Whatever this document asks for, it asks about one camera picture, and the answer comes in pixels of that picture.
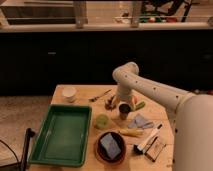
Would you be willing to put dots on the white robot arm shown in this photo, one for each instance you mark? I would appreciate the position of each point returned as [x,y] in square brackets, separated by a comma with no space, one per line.
[193,139]

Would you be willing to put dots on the blue grey cloth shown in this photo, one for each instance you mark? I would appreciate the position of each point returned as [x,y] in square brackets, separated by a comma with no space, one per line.
[140,122]

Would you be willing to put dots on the green plastic cup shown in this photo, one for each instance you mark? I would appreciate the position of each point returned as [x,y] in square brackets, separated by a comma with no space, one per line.
[101,121]

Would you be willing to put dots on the blue sponge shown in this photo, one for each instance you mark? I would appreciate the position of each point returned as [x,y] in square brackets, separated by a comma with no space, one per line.
[110,145]

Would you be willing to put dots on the white handled brush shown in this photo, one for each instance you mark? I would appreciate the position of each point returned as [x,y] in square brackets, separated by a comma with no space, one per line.
[140,147]

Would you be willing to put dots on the brown bowl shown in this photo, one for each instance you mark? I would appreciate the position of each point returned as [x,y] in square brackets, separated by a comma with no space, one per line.
[101,153]

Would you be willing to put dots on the black cabinet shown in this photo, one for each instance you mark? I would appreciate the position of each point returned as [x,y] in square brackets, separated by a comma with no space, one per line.
[35,63]

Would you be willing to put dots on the dark metal cup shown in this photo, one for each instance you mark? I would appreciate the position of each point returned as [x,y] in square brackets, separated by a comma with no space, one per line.
[124,110]

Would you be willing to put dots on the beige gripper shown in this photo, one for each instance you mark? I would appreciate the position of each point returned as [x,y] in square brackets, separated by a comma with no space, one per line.
[115,102]

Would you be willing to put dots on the green cucumber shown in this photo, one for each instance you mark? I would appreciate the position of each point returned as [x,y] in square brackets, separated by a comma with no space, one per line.
[138,106]

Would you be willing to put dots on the white paper cup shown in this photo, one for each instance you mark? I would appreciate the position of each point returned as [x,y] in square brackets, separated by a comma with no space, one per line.
[69,93]

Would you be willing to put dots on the metal fork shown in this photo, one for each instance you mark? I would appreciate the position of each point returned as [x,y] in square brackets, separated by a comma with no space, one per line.
[99,96]

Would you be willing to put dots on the green plastic tray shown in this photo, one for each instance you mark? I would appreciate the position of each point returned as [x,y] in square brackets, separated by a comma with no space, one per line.
[63,136]

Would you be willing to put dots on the small wooden box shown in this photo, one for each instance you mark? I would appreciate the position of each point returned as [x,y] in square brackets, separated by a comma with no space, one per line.
[155,149]

